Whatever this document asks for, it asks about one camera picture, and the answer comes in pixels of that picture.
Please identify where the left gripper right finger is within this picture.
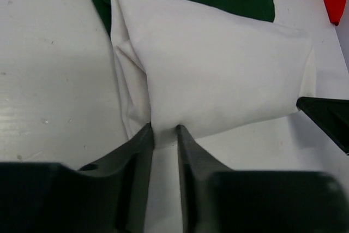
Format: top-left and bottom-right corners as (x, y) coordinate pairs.
(176, 125), (348, 232)

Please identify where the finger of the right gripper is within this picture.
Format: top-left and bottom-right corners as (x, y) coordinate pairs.
(296, 97), (348, 155)

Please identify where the white and green t shirt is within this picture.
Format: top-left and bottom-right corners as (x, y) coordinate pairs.
(93, 0), (316, 144)

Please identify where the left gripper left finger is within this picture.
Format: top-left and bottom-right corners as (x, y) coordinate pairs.
(1, 124), (154, 232)

